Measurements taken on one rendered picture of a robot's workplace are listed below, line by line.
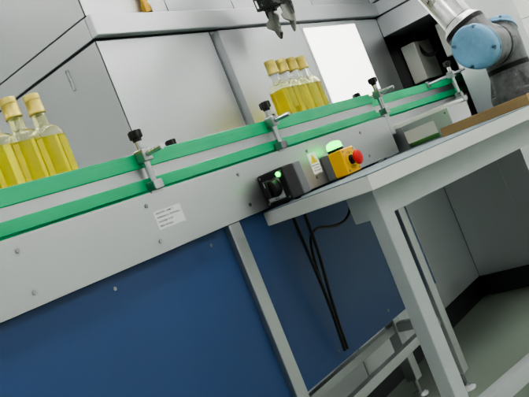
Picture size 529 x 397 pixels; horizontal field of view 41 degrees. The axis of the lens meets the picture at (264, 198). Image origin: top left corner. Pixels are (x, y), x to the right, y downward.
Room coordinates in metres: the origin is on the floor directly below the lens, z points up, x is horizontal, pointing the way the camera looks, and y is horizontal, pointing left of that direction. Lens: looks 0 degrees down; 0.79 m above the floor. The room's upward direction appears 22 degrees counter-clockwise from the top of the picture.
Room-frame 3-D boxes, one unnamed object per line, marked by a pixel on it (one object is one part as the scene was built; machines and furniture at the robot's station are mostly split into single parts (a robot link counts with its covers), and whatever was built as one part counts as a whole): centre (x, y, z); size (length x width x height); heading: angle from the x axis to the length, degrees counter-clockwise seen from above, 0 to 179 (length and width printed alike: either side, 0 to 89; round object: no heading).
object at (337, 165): (1.90, -0.23, 0.79); 0.07 x 0.07 x 0.07; 51
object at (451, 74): (2.78, -0.85, 0.90); 0.17 x 0.05 x 0.23; 51
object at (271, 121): (1.78, -0.11, 0.94); 0.07 x 0.04 x 0.13; 51
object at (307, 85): (2.23, -0.24, 0.99); 0.06 x 0.06 x 0.21; 52
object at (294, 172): (1.68, -0.06, 0.79); 0.08 x 0.08 x 0.08; 51
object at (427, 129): (2.33, -0.57, 0.79); 0.27 x 0.17 x 0.08; 51
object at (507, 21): (1.97, -0.77, 0.94); 0.13 x 0.12 x 0.14; 140
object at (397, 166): (2.49, -0.36, 0.73); 1.58 x 1.52 x 0.04; 128
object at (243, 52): (2.55, -0.33, 1.15); 0.90 x 0.03 x 0.34; 141
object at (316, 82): (2.27, -0.27, 0.99); 0.06 x 0.06 x 0.21; 52
